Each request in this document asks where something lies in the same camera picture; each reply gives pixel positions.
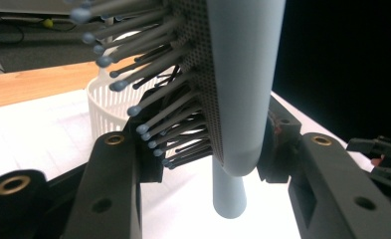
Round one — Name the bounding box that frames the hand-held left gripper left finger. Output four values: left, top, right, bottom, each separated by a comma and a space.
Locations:
62, 88, 171, 239

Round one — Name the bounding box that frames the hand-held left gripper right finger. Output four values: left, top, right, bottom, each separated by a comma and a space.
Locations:
256, 96, 391, 239

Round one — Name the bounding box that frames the white plastic basket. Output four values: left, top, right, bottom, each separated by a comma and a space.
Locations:
86, 30, 181, 142

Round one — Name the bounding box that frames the light blue hairbrush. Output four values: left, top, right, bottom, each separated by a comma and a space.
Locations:
68, 0, 288, 220

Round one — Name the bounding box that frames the white table sheet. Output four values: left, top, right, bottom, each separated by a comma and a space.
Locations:
0, 88, 374, 239

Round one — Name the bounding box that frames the white metal table frame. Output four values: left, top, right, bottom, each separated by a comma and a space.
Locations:
0, 0, 117, 76

